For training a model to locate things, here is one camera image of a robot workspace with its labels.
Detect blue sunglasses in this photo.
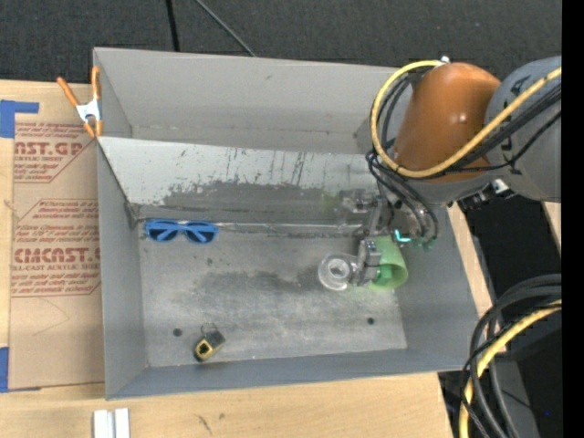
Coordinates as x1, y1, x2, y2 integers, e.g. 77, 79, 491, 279
143, 218, 221, 245

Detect green plastic cup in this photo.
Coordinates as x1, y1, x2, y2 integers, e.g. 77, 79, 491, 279
364, 235, 411, 293

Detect clear glass cup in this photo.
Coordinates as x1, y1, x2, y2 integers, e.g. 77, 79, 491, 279
317, 252, 358, 293

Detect grey metal bin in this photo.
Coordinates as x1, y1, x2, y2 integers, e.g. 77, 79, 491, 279
92, 47, 496, 402

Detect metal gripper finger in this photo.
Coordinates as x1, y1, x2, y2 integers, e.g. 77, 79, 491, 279
349, 238, 383, 288
339, 188, 381, 214

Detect brown cardboard board, red print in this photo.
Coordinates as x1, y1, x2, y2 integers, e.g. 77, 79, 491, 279
0, 78, 107, 392

